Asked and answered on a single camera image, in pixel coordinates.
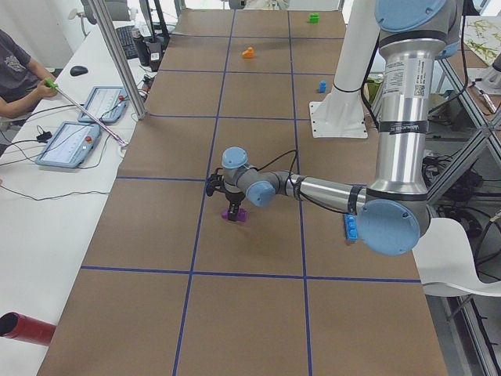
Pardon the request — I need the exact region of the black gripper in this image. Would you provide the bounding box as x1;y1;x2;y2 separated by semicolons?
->
225;190;243;222

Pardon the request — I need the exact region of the purple trapezoid block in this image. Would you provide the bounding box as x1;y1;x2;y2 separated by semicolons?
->
221;208;247;222

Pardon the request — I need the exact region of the orange trapezoid block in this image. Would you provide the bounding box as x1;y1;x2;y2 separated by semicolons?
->
242;46;254;59

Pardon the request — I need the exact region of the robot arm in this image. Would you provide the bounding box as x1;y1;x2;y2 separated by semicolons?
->
206;1;463;255

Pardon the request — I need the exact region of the long blue studded block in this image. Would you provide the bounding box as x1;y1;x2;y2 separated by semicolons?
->
343;214;359;242

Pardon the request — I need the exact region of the far blue teach pendant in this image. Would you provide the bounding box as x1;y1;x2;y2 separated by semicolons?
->
83;86;128;124

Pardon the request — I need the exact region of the blue teach pendant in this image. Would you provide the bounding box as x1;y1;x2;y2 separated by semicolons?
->
83;86;128;124
35;121;101;168

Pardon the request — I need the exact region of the near blue teach pendant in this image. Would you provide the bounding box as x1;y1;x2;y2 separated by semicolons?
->
35;121;101;168

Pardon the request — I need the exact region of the black water bottle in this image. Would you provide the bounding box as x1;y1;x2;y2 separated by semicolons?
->
131;27;150;67

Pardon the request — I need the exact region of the black power adapter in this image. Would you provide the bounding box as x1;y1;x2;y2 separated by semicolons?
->
36;132;52;143

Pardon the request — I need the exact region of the black keyboard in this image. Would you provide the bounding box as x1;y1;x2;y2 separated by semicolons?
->
115;25;138;60

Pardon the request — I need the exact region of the green block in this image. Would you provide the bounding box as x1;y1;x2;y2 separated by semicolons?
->
308;13;319;24

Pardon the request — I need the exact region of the black computer mouse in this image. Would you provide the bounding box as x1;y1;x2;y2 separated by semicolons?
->
70;65;88;77

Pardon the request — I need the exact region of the white plastic chair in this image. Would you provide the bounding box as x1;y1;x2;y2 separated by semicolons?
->
413;218;500;298

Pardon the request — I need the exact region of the seated person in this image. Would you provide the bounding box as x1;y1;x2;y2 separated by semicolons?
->
1;31;57;119

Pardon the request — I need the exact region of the red cardboard tube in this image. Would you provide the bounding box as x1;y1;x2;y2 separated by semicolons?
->
1;312;56;346

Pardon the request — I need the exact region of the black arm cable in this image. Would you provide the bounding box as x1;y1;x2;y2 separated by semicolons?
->
258;149;353;215

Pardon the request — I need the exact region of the green handled reach stick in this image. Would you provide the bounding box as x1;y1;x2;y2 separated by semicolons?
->
44;78;128;148

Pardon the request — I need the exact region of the aluminium frame post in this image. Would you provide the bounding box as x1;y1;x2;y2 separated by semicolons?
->
88;0;146;120

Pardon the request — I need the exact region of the aluminium side frame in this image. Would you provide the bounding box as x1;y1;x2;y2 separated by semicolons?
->
422;15;501;376

